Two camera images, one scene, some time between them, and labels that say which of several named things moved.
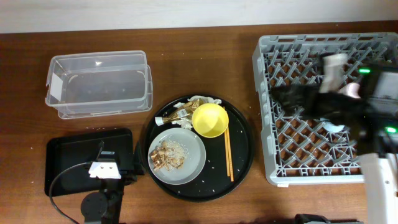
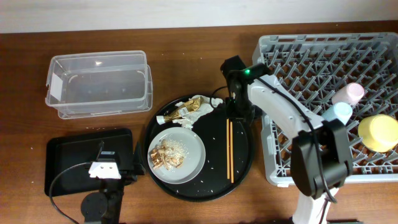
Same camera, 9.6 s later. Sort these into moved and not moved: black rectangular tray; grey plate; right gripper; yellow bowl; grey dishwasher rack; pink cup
Moved: yellow bowl; right gripper
Not moved: grey plate; grey dishwasher rack; pink cup; black rectangular tray
